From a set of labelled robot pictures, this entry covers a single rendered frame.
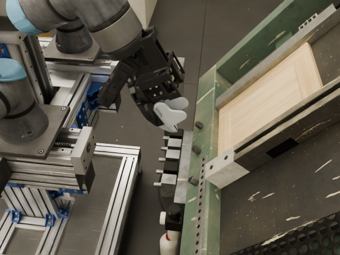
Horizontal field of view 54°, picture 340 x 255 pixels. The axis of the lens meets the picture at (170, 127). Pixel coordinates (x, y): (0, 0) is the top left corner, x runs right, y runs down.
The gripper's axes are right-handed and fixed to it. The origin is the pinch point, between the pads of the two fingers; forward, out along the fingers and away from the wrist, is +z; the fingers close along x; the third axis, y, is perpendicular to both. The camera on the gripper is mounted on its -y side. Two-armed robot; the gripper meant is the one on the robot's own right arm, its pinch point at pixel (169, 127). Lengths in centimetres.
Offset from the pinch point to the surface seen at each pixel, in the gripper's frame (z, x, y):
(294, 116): 25.4, 21.3, 20.6
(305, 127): 26.7, 17.5, 22.6
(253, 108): 37, 42, 7
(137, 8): 64, 272, -110
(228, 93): 38, 57, -3
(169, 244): 100, 32, -57
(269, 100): 34, 40, 13
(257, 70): 32, 56, 11
